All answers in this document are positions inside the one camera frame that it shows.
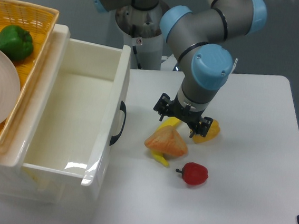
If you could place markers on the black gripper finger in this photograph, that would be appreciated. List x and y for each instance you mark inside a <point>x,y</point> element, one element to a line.
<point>163,105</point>
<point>200,126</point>

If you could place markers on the green bell pepper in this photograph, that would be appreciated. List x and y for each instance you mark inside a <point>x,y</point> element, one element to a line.
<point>16,43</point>

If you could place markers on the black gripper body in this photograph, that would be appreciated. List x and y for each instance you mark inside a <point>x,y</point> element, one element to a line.
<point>184,113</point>

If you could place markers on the yellow banana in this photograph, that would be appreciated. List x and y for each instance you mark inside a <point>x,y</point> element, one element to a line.
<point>158,156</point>

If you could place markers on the yellow woven basket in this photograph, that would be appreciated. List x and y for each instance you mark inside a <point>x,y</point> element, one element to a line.
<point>39,21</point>

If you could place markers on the black drawer handle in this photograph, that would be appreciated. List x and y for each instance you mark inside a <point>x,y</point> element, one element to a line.
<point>122,117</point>

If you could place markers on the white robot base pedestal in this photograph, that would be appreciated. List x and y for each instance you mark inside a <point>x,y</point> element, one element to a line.
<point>141,31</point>

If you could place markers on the red bell pepper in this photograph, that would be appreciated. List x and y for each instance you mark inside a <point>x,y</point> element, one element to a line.
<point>193,174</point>

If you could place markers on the white plastic drawer box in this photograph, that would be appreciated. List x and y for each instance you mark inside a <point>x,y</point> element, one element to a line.
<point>57,148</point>

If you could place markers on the yellow bell pepper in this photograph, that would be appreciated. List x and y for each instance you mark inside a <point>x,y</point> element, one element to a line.
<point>214,130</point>

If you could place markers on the orange triangle bread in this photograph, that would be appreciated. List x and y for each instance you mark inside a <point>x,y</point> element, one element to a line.
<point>168,141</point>

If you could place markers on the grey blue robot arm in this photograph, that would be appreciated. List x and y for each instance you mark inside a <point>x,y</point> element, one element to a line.
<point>195,41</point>

